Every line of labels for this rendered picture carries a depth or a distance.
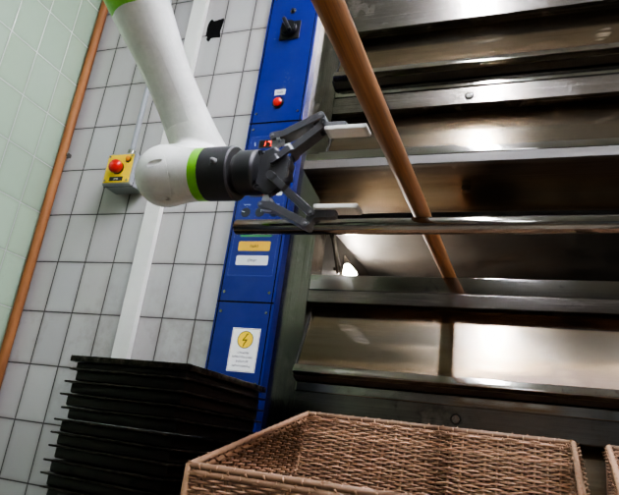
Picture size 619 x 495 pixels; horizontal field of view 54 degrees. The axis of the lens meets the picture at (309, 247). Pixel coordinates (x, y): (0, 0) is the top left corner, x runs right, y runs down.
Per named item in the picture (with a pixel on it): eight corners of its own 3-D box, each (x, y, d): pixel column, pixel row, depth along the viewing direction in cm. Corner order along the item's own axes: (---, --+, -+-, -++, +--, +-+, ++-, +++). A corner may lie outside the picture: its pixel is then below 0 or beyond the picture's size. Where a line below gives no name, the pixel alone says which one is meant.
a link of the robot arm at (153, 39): (98, 20, 111) (144, -8, 106) (137, 23, 121) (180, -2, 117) (176, 205, 116) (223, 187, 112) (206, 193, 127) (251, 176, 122)
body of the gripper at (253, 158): (253, 160, 106) (303, 158, 103) (245, 205, 104) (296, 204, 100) (234, 139, 100) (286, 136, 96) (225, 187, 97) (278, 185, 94)
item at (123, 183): (115, 194, 180) (123, 164, 184) (143, 194, 177) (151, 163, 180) (99, 185, 174) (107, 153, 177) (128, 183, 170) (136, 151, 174)
